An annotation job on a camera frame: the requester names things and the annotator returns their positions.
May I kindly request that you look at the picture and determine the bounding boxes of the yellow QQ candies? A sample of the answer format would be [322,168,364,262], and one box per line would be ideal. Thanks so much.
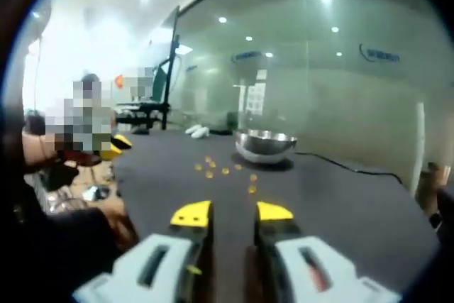
[194,155,258,194]

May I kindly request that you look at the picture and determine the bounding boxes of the stainless steel bowl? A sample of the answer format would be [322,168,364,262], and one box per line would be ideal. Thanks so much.
[234,128,298,166]

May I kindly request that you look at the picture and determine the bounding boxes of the dark grey table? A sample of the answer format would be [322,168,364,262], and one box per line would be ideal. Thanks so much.
[112,128,444,303]

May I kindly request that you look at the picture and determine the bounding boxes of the black upright stand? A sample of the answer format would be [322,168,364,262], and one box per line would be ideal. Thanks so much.
[160,34,182,131]

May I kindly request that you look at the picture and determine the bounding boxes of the person's black trousers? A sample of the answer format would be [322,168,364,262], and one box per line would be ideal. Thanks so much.
[21,206,139,303]

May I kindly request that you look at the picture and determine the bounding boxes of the brown wooden chair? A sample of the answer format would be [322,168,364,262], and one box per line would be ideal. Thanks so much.
[417,161,449,212]

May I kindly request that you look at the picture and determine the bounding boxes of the black cable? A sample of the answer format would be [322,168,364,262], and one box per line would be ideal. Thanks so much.
[294,152,406,185]

